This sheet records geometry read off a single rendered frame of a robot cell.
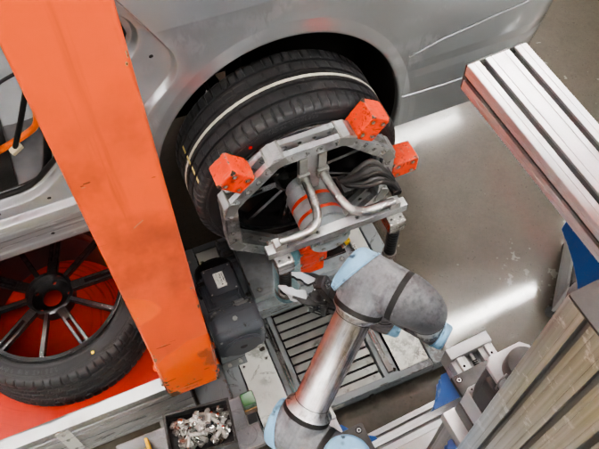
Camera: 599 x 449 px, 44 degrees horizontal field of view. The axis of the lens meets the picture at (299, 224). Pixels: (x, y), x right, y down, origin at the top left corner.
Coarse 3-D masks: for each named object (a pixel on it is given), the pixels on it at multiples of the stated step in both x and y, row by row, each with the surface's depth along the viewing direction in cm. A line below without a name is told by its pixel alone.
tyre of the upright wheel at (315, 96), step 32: (256, 64) 206; (288, 64) 206; (320, 64) 209; (352, 64) 222; (224, 96) 205; (256, 96) 201; (288, 96) 200; (320, 96) 200; (352, 96) 206; (192, 128) 212; (224, 128) 202; (256, 128) 197; (288, 128) 201; (384, 128) 220; (192, 160) 212; (192, 192) 218
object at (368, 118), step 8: (360, 104) 202; (368, 104) 201; (376, 104) 203; (352, 112) 204; (360, 112) 202; (368, 112) 199; (376, 112) 200; (384, 112) 203; (352, 120) 204; (360, 120) 202; (368, 120) 199; (376, 120) 200; (384, 120) 201; (360, 128) 201; (368, 128) 201; (376, 128) 203; (360, 136) 203; (368, 136) 205
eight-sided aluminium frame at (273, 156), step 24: (288, 144) 200; (312, 144) 199; (336, 144) 202; (360, 144) 206; (384, 144) 214; (264, 168) 198; (360, 192) 238; (384, 192) 235; (240, 240) 223; (264, 240) 238
